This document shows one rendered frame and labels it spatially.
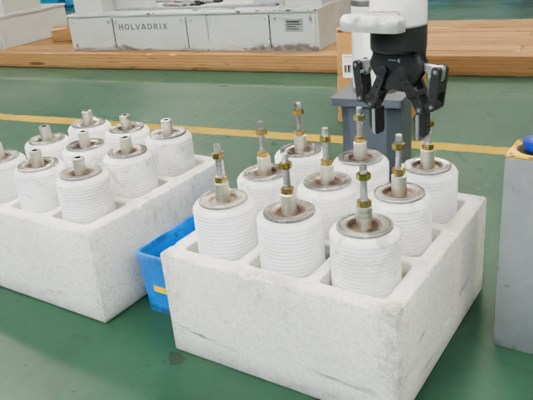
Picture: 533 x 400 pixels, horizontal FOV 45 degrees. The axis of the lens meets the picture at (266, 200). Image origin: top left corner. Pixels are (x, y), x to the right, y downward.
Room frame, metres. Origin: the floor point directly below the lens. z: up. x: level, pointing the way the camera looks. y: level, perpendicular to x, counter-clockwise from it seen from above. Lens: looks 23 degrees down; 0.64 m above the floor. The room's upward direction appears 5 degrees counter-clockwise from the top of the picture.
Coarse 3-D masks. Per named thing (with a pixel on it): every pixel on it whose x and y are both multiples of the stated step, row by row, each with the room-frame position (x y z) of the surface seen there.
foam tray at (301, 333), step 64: (192, 256) 0.87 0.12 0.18; (256, 256) 0.85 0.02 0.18; (448, 256) 0.82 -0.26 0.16; (192, 320) 0.86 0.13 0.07; (256, 320) 0.79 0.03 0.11; (320, 320) 0.73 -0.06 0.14; (384, 320) 0.67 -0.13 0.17; (448, 320) 0.83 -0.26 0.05; (320, 384) 0.73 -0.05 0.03; (384, 384) 0.68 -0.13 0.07
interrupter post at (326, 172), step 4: (320, 164) 0.94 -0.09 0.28; (332, 164) 0.94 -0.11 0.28; (320, 168) 0.93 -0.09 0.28; (324, 168) 0.93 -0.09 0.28; (328, 168) 0.93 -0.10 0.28; (332, 168) 0.93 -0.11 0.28; (320, 172) 0.93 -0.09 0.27; (324, 172) 0.93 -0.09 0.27; (328, 172) 0.93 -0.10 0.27; (332, 172) 0.93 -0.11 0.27; (320, 176) 0.93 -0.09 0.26; (324, 176) 0.93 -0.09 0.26; (328, 176) 0.93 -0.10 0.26; (332, 176) 0.93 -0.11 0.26; (320, 180) 0.94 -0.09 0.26; (324, 180) 0.93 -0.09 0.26; (328, 180) 0.93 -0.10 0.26; (332, 180) 0.93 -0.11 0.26; (324, 184) 0.93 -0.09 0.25; (328, 184) 0.93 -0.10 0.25
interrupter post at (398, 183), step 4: (392, 176) 0.87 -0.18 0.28; (396, 176) 0.86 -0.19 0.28; (400, 176) 0.86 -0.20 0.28; (404, 176) 0.86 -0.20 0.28; (392, 180) 0.87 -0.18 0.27; (396, 180) 0.86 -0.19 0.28; (400, 180) 0.86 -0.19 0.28; (404, 180) 0.86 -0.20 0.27; (392, 184) 0.87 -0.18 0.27; (396, 184) 0.86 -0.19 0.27; (400, 184) 0.86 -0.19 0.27; (404, 184) 0.86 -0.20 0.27; (392, 188) 0.87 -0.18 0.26; (396, 188) 0.86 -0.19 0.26; (400, 188) 0.86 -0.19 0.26; (404, 188) 0.86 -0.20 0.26; (392, 192) 0.87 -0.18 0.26; (396, 192) 0.86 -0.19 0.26; (400, 192) 0.86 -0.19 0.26; (404, 192) 0.86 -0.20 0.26; (396, 196) 0.86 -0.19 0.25; (400, 196) 0.86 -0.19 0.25
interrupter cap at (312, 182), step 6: (318, 174) 0.97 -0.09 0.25; (336, 174) 0.96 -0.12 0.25; (342, 174) 0.96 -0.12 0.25; (306, 180) 0.95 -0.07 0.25; (312, 180) 0.95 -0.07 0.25; (318, 180) 0.95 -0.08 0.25; (336, 180) 0.94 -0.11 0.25; (342, 180) 0.94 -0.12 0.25; (348, 180) 0.93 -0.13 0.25; (306, 186) 0.92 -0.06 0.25; (312, 186) 0.92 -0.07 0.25; (318, 186) 0.92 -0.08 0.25; (324, 186) 0.92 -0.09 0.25; (330, 186) 0.92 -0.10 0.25; (336, 186) 0.91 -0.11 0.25; (342, 186) 0.91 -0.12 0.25
